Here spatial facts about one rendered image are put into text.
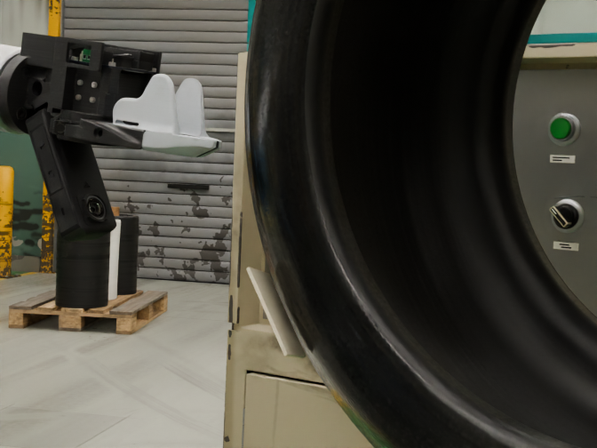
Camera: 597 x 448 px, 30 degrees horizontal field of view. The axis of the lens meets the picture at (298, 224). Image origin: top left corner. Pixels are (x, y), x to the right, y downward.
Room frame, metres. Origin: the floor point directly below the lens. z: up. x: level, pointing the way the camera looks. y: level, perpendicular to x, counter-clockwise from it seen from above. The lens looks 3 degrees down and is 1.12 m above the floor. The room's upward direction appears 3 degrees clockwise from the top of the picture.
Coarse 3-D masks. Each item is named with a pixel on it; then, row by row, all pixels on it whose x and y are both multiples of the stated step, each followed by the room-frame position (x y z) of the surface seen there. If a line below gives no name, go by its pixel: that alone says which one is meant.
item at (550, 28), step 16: (560, 0) 1.28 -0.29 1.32; (576, 0) 1.27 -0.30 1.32; (592, 0) 1.25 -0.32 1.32; (544, 16) 1.29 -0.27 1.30; (560, 16) 1.28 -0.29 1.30; (576, 16) 1.26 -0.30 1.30; (592, 16) 1.25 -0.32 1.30; (544, 32) 1.29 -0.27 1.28; (560, 32) 1.27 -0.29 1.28; (576, 32) 1.26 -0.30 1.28; (592, 32) 1.25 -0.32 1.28
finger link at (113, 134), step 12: (84, 120) 0.87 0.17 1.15; (72, 132) 0.88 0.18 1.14; (84, 132) 0.87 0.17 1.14; (96, 132) 0.86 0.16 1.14; (108, 132) 0.86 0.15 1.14; (120, 132) 0.86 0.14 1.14; (132, 132) 0.86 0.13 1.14; (108, 144) 0.86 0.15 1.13; (120, 144) 0.85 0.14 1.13; (132, 144) 0.85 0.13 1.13
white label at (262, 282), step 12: (252, 276) 0.69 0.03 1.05; (264, 276) 0.71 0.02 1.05; (264, 288) 0.69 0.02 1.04; (264, 300) 0.68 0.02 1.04; (276, 300) 0.71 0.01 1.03; (276, 312) 0.69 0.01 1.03; (276, 324) 0.68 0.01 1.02; (288, 324) 0.70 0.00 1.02; (276, 336) 0.67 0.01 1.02; (288, 336) 0.69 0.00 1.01; (288, 348) 0.68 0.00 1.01; (300, 348) 0.70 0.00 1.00
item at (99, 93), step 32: (32, 64) 0.94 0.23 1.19; (64, 64) 0.89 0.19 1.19; (96, 64) 0.87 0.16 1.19; (128, 64) 0.90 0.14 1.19; (160, 64) 0.93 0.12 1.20; (0, 96) 0.94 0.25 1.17; (32, 96) 0.95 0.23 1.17; (64, 96) 0.90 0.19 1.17; (96, 96) 0.89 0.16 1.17; (128, 96) 0.91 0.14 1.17; (64, 128) 0.90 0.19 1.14
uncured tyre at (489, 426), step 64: (256, 0) 0.74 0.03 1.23; (320, 0) 0.66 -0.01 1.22; (384, 0) 0.84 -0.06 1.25; (448, 0) 0.89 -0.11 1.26; (512, 0) 0.88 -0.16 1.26; (256, 64) 0.69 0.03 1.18; (320, 64) 0.67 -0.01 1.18; (384, 64) 0.86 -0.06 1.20; (448, 64) 0.90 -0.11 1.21; (512, 64) 0.89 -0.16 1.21; (256, 128) 0.69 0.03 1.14; (320, 128) 0.67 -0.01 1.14; (384, 128) 0.87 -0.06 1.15; (448, 128) 0.90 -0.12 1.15; (512, 128) 0.91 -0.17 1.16; (256, 192) 0.71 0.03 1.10; (320, 192) 0.66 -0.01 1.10; (384, 192) 0.86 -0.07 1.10; (448, 192) 0.90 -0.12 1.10; (512, 192) 0.89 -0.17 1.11; (320, 256) 0.66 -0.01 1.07; (384, 256) 0.83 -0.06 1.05; (448, 256) 0.88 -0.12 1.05; (512, 256) 0.87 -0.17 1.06; (320, 320) 0.66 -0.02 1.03; (384, 320) 0.64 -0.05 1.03; (448, 320) 0.85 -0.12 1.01; (512, 320) 0.87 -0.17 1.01; (576, 320) 0.85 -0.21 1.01; (384, 384) 0.63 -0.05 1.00; (448, 384) 0.62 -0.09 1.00; (512, 384) 0.83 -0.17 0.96; (576, 384) 0.84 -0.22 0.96
